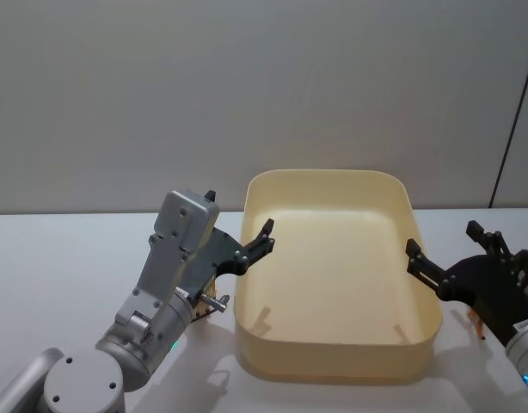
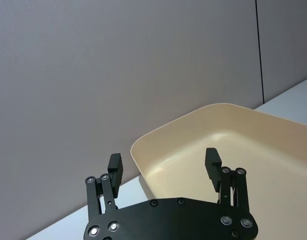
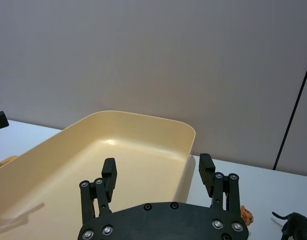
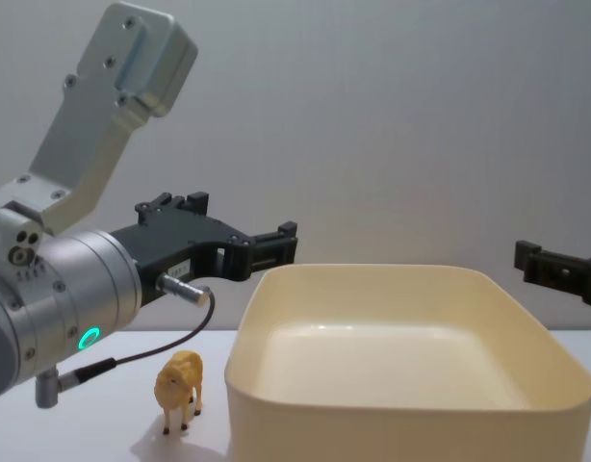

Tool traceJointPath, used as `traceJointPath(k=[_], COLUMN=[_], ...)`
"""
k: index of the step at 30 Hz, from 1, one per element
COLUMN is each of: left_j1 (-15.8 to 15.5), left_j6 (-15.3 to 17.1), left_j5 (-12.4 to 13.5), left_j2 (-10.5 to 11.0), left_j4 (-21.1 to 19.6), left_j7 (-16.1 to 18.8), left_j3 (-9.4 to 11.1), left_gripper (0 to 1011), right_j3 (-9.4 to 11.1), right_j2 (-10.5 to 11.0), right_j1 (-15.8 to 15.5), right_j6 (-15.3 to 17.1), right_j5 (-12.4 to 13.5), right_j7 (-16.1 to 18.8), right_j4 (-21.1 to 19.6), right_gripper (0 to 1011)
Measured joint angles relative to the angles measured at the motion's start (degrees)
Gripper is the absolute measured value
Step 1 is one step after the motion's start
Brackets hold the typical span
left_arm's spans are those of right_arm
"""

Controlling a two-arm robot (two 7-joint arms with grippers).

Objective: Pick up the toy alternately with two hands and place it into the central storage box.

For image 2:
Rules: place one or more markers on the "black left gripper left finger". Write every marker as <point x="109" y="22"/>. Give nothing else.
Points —
<point x="115" y="172"/>

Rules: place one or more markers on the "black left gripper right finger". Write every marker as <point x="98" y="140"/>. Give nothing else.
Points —
<point x="213" y="170"/>

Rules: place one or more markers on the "shallow cream plastic tray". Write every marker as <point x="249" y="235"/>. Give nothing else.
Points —
<point x="268" y="150"/>

